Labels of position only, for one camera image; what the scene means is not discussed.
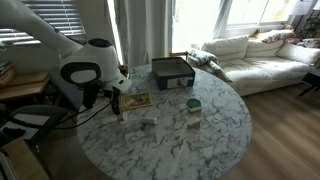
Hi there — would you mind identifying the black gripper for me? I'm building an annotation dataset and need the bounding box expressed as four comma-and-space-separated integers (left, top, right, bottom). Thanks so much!
82, 82, 120, 115

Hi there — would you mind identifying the large wooden block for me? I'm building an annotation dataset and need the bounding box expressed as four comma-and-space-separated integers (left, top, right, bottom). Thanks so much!
121, 111, 128, 119

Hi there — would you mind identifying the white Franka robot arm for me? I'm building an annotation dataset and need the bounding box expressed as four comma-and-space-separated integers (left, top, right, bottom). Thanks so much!
0, 0, 131, 114

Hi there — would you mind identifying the yellow framed picture book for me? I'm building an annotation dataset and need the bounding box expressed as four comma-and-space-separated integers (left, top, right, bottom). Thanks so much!
120, 92, 153, 110

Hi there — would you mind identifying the white small rectangular box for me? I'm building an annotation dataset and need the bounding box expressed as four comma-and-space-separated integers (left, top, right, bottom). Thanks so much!
140, 117, 158, 125

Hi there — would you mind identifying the dark blue open box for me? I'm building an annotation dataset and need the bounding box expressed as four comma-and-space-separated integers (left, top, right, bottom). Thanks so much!
152, 57, 195, 90

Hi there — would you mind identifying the grey chair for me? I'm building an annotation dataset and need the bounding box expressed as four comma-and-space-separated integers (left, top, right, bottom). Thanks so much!
0, 104, 69, 149

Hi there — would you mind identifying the green round lid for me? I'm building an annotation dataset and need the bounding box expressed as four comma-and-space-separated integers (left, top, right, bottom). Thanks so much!
187, 98, 201, 108

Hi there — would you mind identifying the white curtain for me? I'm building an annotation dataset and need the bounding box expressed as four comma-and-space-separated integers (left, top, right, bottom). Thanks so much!
108, 0, 175, 68

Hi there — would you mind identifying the wooden block under lid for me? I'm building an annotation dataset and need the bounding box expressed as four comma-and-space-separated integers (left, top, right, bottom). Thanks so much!
188, 106, 202, 113

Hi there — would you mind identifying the wooden block right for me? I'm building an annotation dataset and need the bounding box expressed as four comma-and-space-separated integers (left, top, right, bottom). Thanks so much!
187, 117, 201, 129

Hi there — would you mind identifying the wooden side desk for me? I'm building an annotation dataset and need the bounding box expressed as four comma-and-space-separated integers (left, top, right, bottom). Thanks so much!
0, 64, 49, 102

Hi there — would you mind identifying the folded grey blanket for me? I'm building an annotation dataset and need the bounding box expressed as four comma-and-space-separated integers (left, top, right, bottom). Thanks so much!
187, 48, 231, 82

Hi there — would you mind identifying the white sofa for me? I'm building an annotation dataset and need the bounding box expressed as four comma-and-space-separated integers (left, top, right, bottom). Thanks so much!
187, 35, 320, 96

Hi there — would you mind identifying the floral cushion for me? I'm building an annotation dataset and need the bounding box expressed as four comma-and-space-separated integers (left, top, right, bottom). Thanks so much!
253, 29, 295, 43

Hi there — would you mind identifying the dark coffee table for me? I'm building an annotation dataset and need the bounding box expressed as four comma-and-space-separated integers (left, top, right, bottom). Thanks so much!
299, 69, 320, 97

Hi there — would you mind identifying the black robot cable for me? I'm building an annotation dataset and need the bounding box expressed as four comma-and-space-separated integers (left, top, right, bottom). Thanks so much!
0, 89, 113, 131

